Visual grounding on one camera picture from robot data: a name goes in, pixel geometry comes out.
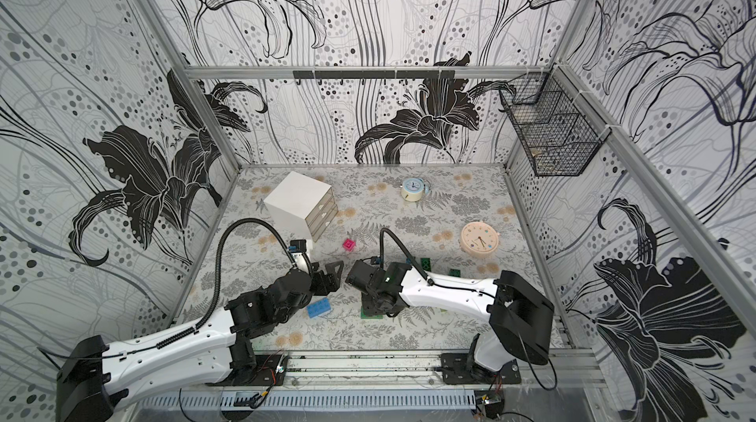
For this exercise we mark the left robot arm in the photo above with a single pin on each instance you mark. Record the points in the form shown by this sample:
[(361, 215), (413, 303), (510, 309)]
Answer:
[(98, 378)]

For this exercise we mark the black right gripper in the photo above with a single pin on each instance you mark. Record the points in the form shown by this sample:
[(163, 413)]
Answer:
[(361, 276)]

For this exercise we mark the large pink round clock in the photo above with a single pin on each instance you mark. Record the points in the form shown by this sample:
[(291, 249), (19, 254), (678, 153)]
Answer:
[(480, 240)]

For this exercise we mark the long light blue lego brick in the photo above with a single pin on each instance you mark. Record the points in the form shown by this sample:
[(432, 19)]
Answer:
[(319, 308)]

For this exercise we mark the magenta lego brick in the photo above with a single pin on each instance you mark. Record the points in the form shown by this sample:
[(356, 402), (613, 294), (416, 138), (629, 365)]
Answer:
[(349, 245)]

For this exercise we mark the white mini drawer cabinet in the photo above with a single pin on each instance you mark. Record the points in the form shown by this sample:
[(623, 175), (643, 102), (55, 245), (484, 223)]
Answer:
[(302, 205)]

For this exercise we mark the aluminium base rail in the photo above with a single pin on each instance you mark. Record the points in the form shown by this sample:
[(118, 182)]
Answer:
[(423, 369)]

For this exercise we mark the small blue cream alarm clock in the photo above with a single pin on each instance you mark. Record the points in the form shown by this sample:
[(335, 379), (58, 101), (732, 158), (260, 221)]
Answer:
[(414, 189)]

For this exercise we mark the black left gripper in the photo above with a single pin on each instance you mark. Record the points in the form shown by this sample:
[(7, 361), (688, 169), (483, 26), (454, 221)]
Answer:
[(333, 285)]

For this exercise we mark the black wire wall basket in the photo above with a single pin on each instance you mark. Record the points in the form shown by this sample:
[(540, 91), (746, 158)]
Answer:
[(556, 136)]

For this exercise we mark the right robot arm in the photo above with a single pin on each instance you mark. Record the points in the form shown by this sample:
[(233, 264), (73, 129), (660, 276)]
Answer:
[(519, 316)]

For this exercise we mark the long green lego brick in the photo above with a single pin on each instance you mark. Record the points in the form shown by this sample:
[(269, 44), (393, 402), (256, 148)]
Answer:
[(365, 316)]

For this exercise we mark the white slotted cable duct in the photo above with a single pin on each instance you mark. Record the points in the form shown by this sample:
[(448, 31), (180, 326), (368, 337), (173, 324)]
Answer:
[(291, 400)]

